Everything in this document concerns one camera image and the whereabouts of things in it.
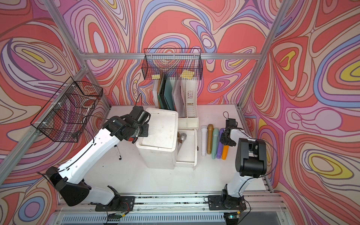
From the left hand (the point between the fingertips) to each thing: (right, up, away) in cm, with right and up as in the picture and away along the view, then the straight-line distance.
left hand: (146, 129), depth 75 cm
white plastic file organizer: (+22, +25, +26) cm, 42 cm away
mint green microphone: (+43, -10, +21) cm, 49 cm away
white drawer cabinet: (+8, -9, -8) cm, 15 cm away
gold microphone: (+40, -5, +24) cm, 47 cm away
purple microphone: (+45, -14, +16) cm, 50 cm away
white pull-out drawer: (+23, -14, +17) cm, 32 cm away
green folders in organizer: (+9, +18, +14) cm, 24 cm away
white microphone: (+36, -4, +25) cm, 44 cm away
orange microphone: (+48, -16, +16) cm, 53 cm away
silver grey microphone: (+20, -6, +19) cm, 28 cm away
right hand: (+51, -12, +21) cm, 57 cm away
